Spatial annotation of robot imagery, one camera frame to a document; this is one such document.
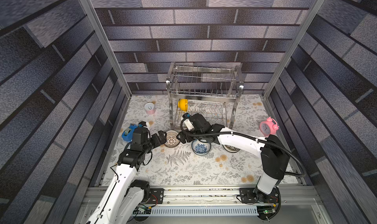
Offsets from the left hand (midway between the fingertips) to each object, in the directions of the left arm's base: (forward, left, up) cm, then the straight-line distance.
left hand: (161, 135), depth 78 cm
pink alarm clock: (+10, -66, -7) cm, 67 cm away
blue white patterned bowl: (-1, -22, -13) cm, 26 cm away
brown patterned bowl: (+4, -4, -15) cm, 16 cm away
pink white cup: (+28, +14, -10) cm, 33 cm away
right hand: (+3, -10, -3) cm, 11 cm away
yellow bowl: (+27, -10, -6) cm, 30 cm away
